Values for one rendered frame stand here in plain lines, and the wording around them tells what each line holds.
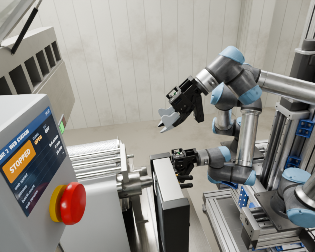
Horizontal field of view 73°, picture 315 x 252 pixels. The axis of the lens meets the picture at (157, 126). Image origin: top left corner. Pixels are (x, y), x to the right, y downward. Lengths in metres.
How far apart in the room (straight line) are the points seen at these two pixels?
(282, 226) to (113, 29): 2.81
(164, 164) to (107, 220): 0.18
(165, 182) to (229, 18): 3.14
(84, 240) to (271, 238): 1.00
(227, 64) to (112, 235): 0.58
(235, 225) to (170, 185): 1.52
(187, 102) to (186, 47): 2.62
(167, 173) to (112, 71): 2.90
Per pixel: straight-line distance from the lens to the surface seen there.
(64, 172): 0.19
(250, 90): 0.75
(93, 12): 3.19
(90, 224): 0.54
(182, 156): 0.96
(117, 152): 0.53
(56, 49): 1.59
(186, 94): 0.72
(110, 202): 0.49
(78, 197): 0.17
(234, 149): 1.56
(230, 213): 1.99
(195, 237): 1.01
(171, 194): 0.43
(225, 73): 0.73
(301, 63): 1.16
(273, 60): 3.94
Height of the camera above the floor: 1.76
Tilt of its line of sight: 31 degrees down
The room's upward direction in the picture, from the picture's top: 4 degrees counter-clockwise
